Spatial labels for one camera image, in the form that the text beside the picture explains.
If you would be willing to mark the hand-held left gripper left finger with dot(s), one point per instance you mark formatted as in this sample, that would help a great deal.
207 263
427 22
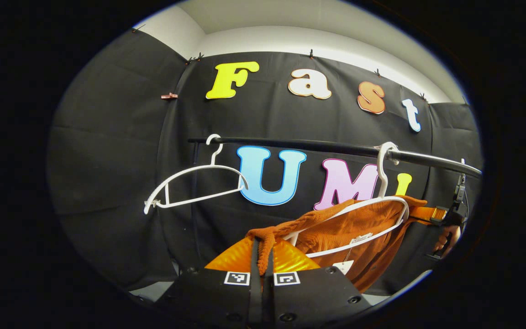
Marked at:
213 297

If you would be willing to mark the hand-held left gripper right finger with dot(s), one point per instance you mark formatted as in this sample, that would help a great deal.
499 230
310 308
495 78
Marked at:
318 297

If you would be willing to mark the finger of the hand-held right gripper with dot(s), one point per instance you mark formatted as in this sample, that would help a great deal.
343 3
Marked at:
436 215

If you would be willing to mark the white clothes hanger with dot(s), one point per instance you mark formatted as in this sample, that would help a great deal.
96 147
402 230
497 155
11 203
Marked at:
213 165
383 183

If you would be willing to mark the black clothes rack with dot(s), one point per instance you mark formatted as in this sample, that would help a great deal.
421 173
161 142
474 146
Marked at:
327 147

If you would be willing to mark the black backdrop cloth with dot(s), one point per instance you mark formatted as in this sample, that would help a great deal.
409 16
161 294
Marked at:
107 160

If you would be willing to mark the pink clip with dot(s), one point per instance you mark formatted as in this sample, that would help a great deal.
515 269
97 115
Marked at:
169 96

